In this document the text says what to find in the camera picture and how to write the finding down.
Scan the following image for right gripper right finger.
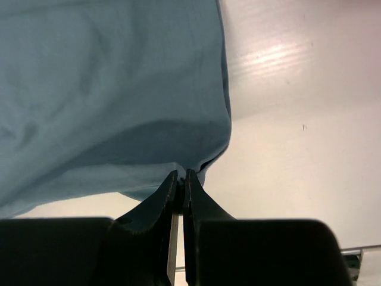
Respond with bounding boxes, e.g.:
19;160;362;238
183;170;352;286

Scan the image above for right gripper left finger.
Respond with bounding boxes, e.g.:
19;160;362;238
1;171;177;285

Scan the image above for grey-blue t shirt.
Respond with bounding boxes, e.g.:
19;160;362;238
1;1;232;218

